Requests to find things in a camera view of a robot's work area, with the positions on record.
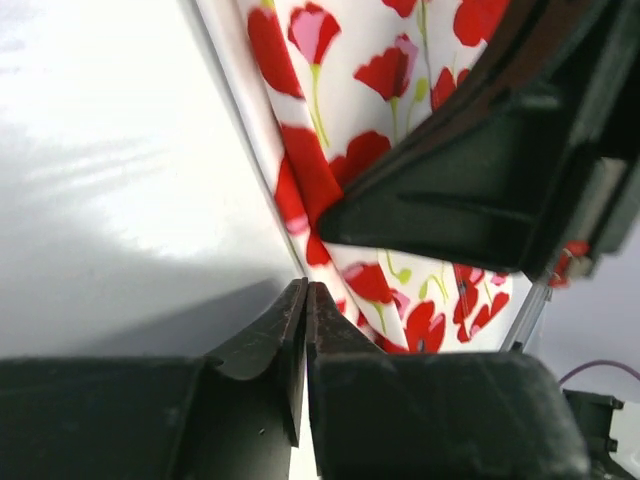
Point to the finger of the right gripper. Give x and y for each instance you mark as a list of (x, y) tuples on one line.
[(480, 232), (464, 148)]

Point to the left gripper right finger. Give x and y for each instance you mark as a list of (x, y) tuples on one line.
[(375, 415)]

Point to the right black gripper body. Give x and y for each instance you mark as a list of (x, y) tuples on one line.
[(580, 66)]

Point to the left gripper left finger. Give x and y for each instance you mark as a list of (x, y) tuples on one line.
[(231, 413)]

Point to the white red poppy skirt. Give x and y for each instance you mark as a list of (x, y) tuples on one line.
[(325, 88)]

